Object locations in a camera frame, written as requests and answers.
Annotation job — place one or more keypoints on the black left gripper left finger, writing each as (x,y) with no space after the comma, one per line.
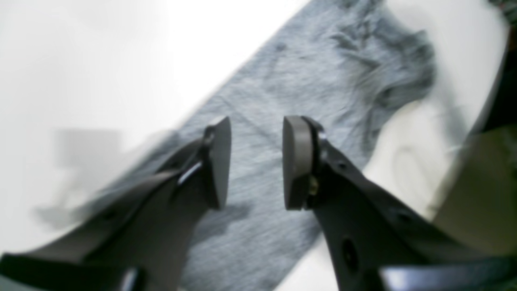
(139,242)

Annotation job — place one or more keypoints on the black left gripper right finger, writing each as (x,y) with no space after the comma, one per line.
(377,242)

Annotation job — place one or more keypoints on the grey long-sleeve T-shirt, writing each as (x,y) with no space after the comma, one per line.
(348,65)

